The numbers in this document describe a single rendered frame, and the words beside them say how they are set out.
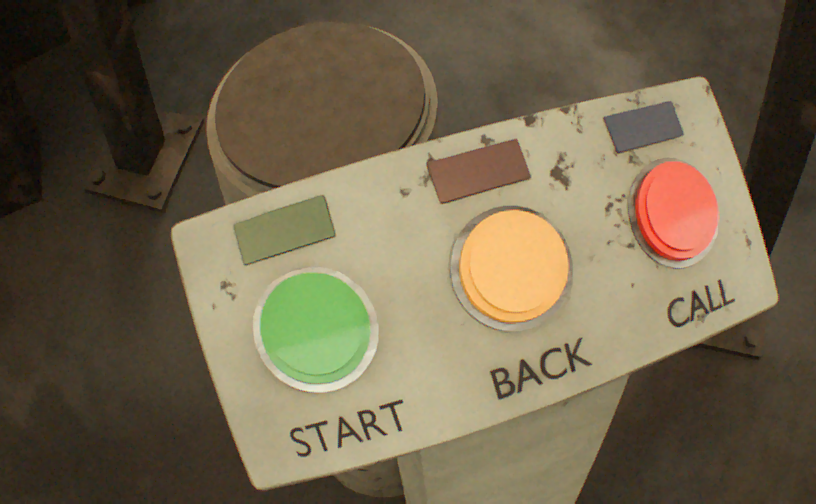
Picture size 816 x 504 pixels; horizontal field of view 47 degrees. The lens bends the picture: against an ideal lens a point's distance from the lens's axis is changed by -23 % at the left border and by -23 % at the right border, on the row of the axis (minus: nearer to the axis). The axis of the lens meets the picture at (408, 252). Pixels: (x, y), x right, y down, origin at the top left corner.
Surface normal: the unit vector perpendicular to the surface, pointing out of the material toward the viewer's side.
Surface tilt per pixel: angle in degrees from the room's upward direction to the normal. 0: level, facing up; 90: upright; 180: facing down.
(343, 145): 0
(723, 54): 0
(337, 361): 20
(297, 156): 0
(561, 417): 90
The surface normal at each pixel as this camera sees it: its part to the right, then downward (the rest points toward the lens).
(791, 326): -0.05, -0.48
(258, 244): 0.06, -0.16
